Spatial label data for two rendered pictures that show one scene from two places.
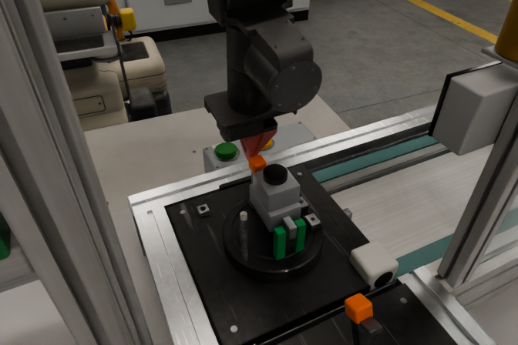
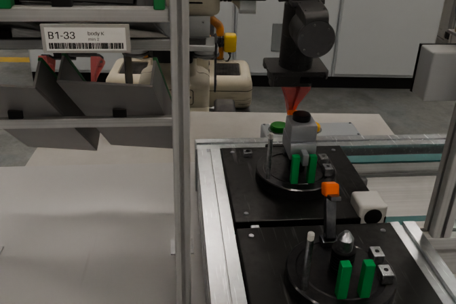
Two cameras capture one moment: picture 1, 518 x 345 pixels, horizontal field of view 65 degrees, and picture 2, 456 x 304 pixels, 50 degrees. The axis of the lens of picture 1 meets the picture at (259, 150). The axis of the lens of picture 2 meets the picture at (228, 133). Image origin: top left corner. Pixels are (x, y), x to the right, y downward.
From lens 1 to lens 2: 0.39 m
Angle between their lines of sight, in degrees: 20
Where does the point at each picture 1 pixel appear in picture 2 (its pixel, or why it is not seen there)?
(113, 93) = (203, 90)
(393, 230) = (406, 209)
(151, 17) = (254, 61)
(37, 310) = (112, 202)
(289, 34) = (317, 6)
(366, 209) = (387, 192)
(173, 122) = (245, 117)
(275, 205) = (296, 137)
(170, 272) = (212, 183)
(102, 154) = not seen: hidden behind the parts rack
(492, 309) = not seen: outside the picture
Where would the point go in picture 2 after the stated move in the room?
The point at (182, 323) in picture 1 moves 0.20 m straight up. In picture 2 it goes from (211, 206) to (213, 91)
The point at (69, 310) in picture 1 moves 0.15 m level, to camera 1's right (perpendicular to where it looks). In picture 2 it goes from (174, 44) to (317, 63)
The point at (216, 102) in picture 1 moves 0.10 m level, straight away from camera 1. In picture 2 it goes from (270, 62) to (277, 45)
